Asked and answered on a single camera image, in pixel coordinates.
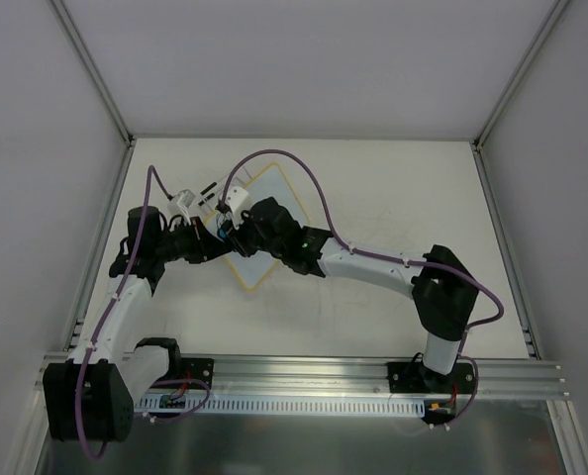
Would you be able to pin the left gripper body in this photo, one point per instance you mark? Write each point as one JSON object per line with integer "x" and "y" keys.
{"x": 198, "y": 237}

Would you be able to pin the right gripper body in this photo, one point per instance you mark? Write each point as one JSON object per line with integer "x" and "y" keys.
{"x": 247, "y": 237}

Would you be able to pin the yellow framed whiteboard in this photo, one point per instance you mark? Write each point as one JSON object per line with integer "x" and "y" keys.
{"x": 269, "y": 182}

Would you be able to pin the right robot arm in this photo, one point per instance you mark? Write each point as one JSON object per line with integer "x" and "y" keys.
{"x": 438, "y": 284}

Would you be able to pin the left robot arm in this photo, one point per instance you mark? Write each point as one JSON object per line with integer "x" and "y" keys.
{"x": 91, "y": 395}

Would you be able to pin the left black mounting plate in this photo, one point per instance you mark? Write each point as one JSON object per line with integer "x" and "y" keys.
{"x": 194, "y": 369}

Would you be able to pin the black mounting plate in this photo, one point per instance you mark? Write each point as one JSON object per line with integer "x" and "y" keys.
{"x": 403, "y": 376}
{"x": 194, "y": 369}

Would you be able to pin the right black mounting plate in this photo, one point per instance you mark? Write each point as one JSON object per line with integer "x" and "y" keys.
{"x": 403, "y": 376}

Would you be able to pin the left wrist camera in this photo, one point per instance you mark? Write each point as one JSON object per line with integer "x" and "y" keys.
{"x": 179, "y": 204}

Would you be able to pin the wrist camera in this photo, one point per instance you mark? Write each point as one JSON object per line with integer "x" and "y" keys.
{"x": 179, "y": 204}
{"x": 234, "y": 202}

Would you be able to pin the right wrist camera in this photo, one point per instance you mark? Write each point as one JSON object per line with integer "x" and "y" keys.
{"x": 234, "y": 202}

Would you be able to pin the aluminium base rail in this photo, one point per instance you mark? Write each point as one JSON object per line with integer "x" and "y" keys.
{"x": 496, "y": 379}

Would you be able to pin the white slotted cable duct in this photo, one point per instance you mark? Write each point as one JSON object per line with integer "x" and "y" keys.
{"x": 161, "y": 404}

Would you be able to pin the left aluminium frame post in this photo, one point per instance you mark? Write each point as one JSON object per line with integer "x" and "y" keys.
{"x": 67, "y": 23}

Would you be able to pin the aluminium frame post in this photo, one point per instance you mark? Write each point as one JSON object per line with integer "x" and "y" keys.
{"x": 67, "y": 23}
{"x": 523, "y": 67}

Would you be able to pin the right aluminium frame post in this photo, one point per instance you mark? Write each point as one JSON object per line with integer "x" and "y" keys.
{"x": 523, "y": 67}

